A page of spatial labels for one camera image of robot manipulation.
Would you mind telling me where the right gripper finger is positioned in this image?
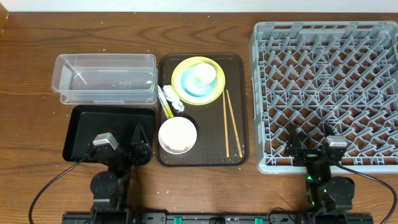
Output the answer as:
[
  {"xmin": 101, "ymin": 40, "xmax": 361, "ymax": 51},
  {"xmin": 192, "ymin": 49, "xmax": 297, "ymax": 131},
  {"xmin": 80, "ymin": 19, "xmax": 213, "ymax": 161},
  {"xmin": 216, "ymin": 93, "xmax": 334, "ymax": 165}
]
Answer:
[
  {"xmin": 323, "ymin": 123, "xmax": 336, "ymax": 137},
  {"xmin": 284, "ymin": 124, "xmax": 302, "ymax": 156}
]

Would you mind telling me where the white bowl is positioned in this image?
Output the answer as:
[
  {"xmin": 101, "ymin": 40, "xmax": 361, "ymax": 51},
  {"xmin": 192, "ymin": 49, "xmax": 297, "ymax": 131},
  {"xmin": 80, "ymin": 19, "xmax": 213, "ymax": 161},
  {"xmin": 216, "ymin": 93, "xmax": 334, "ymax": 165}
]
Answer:
[{"xmin": 158, "ymin": 117, "xmax": 197, "ymax": 154}]

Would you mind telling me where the white tissue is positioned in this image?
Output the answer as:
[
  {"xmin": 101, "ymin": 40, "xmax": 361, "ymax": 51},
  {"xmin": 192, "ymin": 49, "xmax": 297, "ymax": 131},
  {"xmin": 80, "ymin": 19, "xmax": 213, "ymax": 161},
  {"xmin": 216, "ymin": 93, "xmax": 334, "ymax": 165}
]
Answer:
[{"xmin": 162, "ymin": 85, "xmax": 185, "ymax": 113}]

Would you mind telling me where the light blue bowl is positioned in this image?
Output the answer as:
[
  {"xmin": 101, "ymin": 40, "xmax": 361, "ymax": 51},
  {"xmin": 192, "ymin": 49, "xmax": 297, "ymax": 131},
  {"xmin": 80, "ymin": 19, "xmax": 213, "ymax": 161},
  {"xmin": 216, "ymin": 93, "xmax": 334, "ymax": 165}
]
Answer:
[{"xmin": 181, "ymin": 65, "xmax": 216, "ymax": 97}]

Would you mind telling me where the white cup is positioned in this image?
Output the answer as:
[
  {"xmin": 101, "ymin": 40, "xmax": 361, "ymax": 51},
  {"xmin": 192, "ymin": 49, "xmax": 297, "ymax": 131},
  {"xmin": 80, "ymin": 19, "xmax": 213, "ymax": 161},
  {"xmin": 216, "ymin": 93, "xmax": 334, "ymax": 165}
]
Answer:
[{"xmin": 193, "ymin": 63, "xmax": 216, "ymax": 86}]

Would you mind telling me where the yellow green wrapper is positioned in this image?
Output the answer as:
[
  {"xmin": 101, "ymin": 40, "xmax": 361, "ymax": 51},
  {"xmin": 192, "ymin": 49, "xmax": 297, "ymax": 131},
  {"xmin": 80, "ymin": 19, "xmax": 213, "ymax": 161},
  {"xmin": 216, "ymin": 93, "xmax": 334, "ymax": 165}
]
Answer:
[{"xmin": 157, "ymin": 85, "xmax": 174, "ymax": 119}]

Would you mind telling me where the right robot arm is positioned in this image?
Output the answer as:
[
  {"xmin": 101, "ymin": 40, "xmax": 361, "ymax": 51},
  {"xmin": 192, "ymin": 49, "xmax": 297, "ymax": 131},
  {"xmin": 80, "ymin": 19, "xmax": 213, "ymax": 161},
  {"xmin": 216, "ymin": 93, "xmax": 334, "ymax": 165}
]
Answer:
[{"xmin": 284, "ymin": 125, "xmax": 355, "ymax": 223}]

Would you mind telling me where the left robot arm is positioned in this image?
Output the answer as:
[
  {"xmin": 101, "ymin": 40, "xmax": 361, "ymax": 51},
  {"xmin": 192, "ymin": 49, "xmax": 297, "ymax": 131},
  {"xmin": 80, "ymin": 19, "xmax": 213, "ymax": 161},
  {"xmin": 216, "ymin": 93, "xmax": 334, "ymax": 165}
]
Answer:
[{"xmin": 88, "ymin": 123, "xmax": 152, "ymax": 223}]

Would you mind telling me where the grey dishwasher rack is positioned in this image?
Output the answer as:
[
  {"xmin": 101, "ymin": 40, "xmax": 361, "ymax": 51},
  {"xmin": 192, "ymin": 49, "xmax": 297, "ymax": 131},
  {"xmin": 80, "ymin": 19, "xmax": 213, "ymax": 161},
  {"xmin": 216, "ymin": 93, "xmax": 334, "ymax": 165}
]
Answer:
[{"xmin": 249, "ymin": 21, "xmax": 397, "ymax": 174}]

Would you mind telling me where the clear plastic waste bin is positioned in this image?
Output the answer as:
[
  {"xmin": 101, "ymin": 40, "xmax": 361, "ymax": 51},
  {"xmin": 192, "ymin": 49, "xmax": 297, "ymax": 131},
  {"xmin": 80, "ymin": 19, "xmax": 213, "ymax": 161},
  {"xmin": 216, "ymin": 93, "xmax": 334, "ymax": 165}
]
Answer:
[{"xmin": 51, "ymin": 54, "xmax": 158, "ymax": 105}]

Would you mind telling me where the black plastic tray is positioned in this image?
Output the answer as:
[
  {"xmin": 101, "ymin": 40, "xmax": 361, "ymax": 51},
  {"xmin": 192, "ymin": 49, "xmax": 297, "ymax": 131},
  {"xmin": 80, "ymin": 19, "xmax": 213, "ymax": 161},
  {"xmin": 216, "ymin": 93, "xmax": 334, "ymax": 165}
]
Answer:
[{"xmin": 62, "ymin": 105, "xmax": 155, "ymax": 162}]

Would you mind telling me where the yellow-green plate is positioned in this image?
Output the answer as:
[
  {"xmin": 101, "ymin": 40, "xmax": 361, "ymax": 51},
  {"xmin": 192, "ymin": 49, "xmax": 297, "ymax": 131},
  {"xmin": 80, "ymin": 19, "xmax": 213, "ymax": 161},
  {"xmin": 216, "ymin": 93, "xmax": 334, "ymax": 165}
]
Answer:
[{"xmin": 171, "ymin": 56, "xmax": 226, "ymax": 105}]

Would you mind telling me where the right wooden chopstick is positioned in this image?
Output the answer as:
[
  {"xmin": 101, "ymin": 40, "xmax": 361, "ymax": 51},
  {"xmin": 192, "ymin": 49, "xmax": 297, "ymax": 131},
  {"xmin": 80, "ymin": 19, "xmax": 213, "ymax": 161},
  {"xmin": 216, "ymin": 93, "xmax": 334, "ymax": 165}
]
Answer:
[{"xmin": 226, "ymin": 90, "xmax": 243, "ymax": 158}]

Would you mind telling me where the dark brown serving tray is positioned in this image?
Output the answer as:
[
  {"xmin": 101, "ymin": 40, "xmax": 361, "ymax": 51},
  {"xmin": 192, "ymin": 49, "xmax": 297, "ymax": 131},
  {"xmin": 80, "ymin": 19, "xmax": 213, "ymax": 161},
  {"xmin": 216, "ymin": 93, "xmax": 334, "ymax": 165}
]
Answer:
[{"xmin": 156, "ymin": 53, "xmax": 249, "ymax": 167}]

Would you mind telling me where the right black cable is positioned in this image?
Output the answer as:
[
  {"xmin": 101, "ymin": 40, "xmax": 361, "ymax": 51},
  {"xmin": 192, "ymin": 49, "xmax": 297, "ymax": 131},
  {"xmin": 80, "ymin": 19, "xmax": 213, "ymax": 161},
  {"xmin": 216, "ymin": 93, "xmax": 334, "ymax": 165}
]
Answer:
[{"xmin": 323, "ymin": 152, "xmax": 398, "ymax": 224}]

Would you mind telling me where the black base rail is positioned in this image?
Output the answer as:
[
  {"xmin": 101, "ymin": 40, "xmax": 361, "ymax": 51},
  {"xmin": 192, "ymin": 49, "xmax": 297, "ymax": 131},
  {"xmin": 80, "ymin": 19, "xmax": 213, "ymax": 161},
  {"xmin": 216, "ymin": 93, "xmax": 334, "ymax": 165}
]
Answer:
[{"xmin": 61, "ymin": 212, "xmax": 374, "ymax": 224}]

